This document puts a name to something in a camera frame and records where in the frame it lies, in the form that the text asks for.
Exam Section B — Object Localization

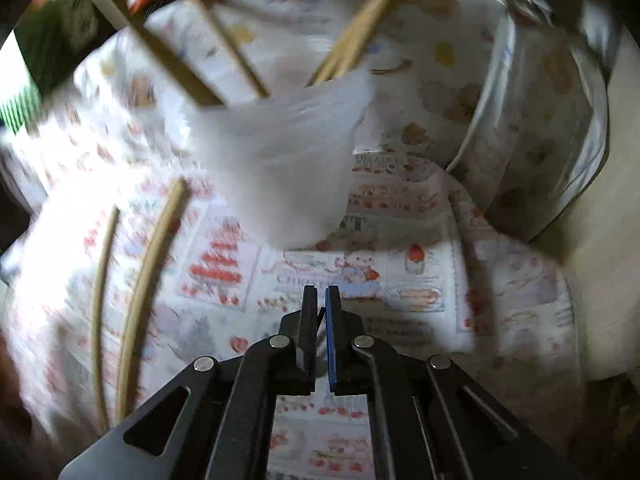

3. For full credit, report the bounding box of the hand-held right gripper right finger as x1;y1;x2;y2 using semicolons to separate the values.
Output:
325;285;582;480

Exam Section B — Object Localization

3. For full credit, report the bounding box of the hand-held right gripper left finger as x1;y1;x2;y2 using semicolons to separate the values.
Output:
57;285;318;480

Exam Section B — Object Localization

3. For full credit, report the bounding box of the white plastic cup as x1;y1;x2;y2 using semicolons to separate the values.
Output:
181;66;377;252

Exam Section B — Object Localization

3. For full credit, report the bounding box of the printed tablecloth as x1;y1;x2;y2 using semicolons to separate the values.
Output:
0;0;587;480

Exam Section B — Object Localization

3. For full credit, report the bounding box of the green box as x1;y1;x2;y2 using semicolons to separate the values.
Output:
0;0;103;133

